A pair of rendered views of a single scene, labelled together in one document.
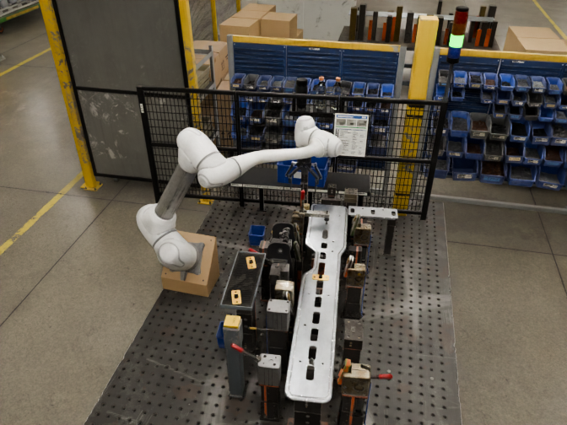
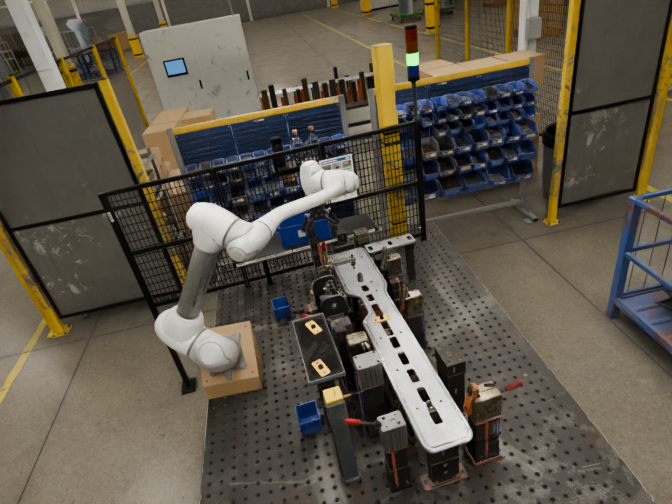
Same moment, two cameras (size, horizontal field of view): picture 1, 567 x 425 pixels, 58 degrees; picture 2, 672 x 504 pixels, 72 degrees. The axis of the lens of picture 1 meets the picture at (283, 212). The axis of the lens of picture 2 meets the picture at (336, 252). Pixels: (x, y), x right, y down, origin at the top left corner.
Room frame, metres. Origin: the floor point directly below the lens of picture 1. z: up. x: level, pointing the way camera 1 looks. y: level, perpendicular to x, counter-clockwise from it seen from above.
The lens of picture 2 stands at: (0.38, 0.44, 2.40)
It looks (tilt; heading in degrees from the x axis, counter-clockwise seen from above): 31 degrees down; 343
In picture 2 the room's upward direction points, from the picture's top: 10 degrees counter-clockwise
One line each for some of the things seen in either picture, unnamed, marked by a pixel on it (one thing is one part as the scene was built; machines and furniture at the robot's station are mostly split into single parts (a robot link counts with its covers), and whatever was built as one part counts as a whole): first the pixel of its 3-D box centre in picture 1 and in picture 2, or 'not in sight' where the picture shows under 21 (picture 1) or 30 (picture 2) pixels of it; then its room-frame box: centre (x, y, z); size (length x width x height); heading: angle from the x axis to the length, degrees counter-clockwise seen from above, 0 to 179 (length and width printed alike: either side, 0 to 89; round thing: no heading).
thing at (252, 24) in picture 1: (265, 55); (194, 154); (6.97, 0.25, 0.52); 1.20 x 0.80 x 1.05; 165
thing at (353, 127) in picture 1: (350, 134); (338, 178); (2.92, -0.42, 1.30); 0.23 x 0.02 x 0.31; 82
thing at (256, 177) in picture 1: (299, 180); (303, 239); (2.84, -0.11, 1.02); 0.90 x 0.22 x 0.03; 82
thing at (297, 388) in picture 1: (321, 281); (384, 321); (1.90, -0.19, 1.00); 1.38 x 0.22 x 0.02; 172
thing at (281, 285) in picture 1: (285, 314); (362, 369); (1.79, -0.01, 0.89); 0.13 x 0.11 x 0.38; 82
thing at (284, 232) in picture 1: (282, 269); (336, 326); (2.05, 0.00, 0.94); 0.18 x 0.13 x 0.49; 172
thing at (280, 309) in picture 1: (278, 337); (372, 395); (1.62, 0.02, 0.90); 0.13 x 0.10 x 0.41; 82
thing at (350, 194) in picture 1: (348, 215); (364, 256); (2.64, -0.41, 0.88); 0.08 x 0.08 x 0.36; 82
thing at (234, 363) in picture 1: (234, 359); (342, 437); (1.48, 0.21, 0.92); 0.08 x 0.08 x 0.44; 82
